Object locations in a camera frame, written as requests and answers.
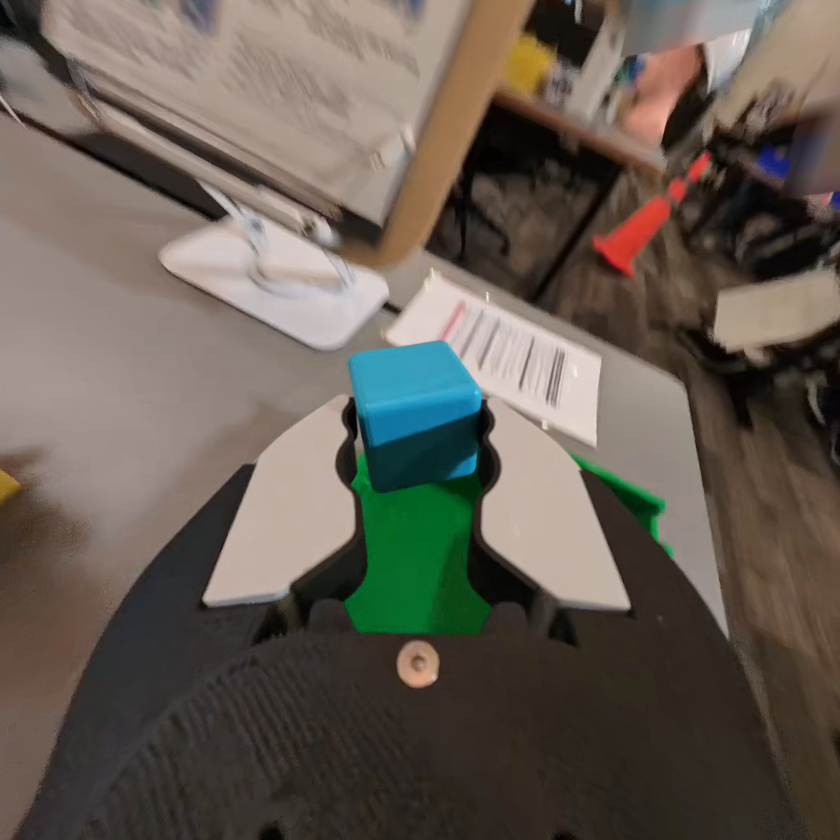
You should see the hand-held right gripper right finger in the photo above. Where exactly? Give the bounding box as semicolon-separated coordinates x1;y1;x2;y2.
466;397;632;637

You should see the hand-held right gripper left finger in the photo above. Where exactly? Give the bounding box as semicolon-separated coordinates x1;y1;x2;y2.
202;395;367;634

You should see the green plastic bin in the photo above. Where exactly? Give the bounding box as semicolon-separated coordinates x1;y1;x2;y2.
341;453;673;636

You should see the blue cube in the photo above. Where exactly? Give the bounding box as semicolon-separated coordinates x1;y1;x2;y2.
348;340;483;494

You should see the laminated paper sheet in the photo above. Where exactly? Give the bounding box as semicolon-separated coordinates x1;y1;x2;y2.
384;269;603;447

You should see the document stand with white base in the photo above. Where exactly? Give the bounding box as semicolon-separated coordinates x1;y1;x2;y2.
0;0;536;352

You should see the stack of white boards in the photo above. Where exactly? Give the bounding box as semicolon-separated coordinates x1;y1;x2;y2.
712;272;840;352

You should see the orange traffic cone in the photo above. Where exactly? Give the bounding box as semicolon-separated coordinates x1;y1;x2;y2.
592;151;713;277

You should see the wooden top office table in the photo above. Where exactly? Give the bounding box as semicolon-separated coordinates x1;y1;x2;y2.
459;85;664;303

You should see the printed instruction sheet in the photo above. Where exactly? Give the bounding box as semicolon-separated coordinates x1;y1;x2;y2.
46;0;473;224

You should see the pink mannequin head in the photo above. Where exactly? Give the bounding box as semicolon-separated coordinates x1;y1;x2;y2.
620;42;710;142

